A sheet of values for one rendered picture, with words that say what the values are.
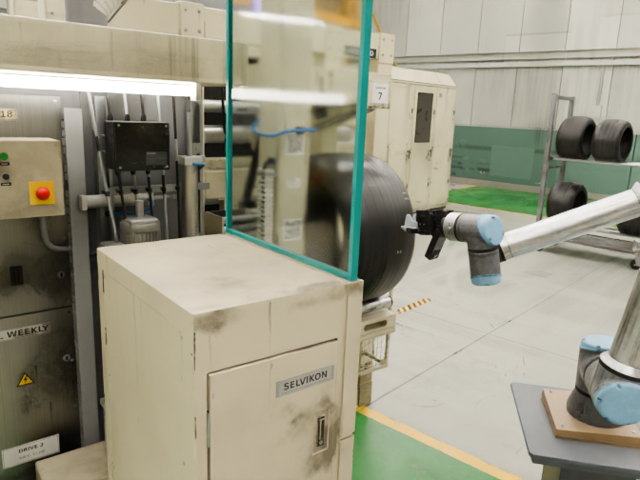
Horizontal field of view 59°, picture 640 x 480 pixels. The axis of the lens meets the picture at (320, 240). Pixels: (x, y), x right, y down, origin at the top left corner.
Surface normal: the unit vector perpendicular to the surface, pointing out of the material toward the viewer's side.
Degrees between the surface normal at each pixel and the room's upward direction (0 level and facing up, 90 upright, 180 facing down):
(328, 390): 90
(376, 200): 59
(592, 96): 90
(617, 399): 98
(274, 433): 90
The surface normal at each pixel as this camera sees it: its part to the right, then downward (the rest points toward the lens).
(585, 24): -0.66, 0.15
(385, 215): 0.59, -0.15
